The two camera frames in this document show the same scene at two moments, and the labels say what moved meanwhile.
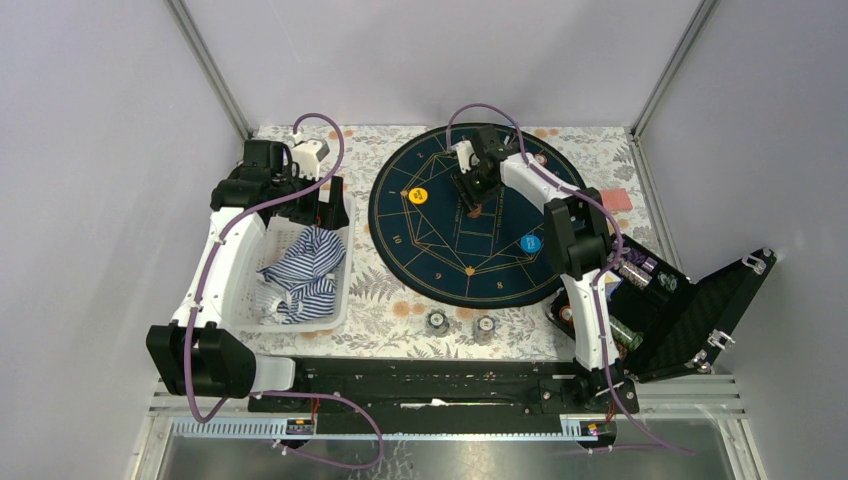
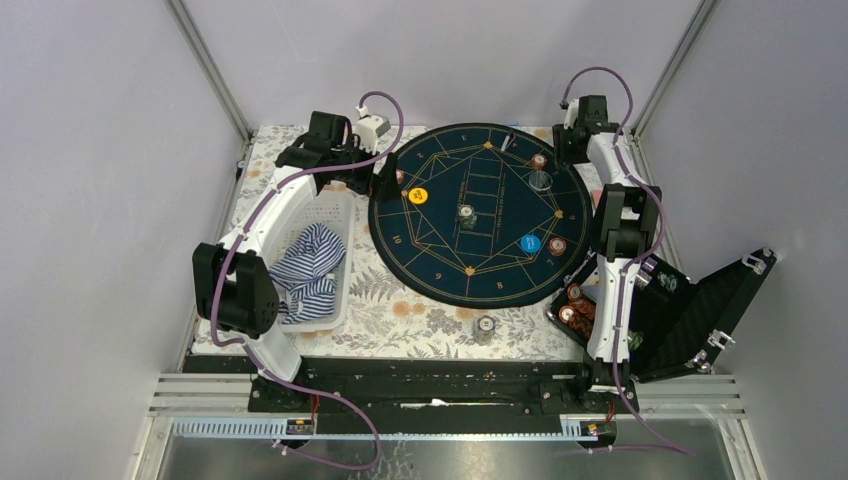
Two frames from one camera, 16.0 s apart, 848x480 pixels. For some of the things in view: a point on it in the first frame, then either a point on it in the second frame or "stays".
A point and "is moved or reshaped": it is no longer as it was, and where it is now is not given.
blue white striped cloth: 302,286 stays
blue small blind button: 530,244 stays
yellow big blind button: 418,195 stays
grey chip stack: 484,334 stays
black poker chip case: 664,323 stays
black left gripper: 329,214 → 381,187
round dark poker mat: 502,256 stays
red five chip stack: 476,212 is moved or reshaped
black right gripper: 462,182 → 559,132
